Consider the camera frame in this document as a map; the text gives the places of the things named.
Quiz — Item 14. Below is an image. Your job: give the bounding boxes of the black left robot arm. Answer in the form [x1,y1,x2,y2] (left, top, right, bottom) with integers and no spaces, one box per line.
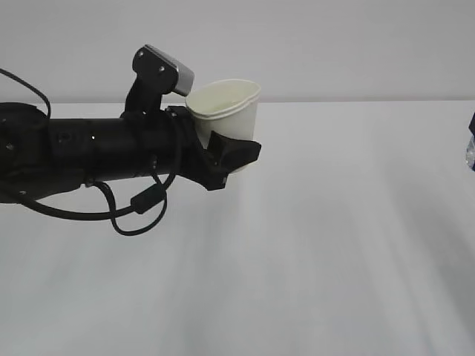
[1,102,261,200]

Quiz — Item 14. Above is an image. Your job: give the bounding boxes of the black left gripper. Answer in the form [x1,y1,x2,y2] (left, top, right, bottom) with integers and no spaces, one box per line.
[131,106,262,191]

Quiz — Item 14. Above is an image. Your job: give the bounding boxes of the white paper cup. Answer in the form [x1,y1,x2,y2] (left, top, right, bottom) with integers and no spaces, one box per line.
[185,79,261,148]

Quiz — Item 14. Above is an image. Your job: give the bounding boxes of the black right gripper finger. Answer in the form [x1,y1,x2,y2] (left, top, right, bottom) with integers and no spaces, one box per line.
[468,114,475,136]

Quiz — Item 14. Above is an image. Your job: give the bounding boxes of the clear water bottle green label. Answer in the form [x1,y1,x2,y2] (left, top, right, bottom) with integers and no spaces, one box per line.
[465,136,475,171]

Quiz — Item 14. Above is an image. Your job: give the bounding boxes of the black left camera cable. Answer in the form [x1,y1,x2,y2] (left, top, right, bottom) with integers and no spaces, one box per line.
[0,68,179,237]

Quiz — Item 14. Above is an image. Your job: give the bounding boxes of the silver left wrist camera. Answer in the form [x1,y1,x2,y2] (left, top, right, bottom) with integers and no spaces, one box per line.
[124,44,195,115]

